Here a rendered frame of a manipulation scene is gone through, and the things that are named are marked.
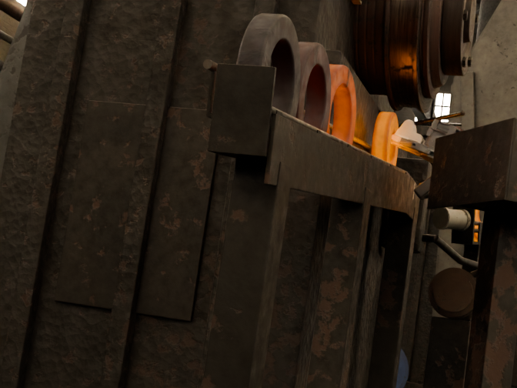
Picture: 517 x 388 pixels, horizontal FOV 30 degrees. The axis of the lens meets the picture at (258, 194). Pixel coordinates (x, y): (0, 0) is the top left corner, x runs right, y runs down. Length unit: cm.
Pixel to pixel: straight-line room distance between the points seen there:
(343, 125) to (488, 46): 363
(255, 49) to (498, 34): 413
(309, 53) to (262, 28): 19
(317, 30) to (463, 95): 330
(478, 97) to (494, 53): 24
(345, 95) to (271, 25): 46
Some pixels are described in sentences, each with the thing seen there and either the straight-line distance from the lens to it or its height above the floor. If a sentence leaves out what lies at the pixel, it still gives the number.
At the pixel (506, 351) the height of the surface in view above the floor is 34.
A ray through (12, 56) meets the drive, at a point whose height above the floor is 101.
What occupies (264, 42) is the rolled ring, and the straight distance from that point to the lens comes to 119.
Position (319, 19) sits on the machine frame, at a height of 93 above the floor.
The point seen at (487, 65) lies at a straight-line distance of 523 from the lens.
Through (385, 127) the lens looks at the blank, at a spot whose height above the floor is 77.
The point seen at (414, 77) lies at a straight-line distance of 223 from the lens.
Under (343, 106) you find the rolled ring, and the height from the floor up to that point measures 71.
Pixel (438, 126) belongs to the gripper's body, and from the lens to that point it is 210.
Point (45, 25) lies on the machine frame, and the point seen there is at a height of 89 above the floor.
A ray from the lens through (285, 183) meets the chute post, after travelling 122.
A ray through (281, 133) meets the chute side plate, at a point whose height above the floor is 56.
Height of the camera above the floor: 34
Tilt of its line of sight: 7 degrees up
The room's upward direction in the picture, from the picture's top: 8 degrees clockwise
